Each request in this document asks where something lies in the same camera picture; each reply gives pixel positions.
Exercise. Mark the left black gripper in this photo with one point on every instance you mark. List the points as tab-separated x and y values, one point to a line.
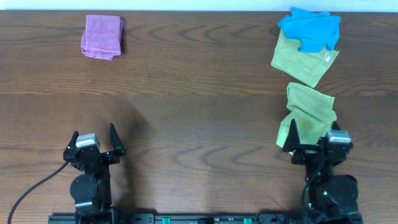
114	157

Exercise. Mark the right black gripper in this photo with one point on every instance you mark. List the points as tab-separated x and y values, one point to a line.
293	144

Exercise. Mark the purple microfiber cloth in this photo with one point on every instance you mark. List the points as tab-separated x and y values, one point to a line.
102	33

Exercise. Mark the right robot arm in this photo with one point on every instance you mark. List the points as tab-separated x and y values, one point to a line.
326	197

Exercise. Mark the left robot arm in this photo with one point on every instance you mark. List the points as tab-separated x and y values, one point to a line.
91	190

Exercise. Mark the crumpled green cloth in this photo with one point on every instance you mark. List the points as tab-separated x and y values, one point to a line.
312	112

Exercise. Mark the flat green cloth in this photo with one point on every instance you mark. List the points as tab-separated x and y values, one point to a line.
305	67

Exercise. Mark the folded purple cloth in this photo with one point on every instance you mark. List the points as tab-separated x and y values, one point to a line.
100	54

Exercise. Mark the blue microfiber cloth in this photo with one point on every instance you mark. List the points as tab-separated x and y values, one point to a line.
315	30

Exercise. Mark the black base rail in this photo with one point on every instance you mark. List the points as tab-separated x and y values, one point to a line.
148	218

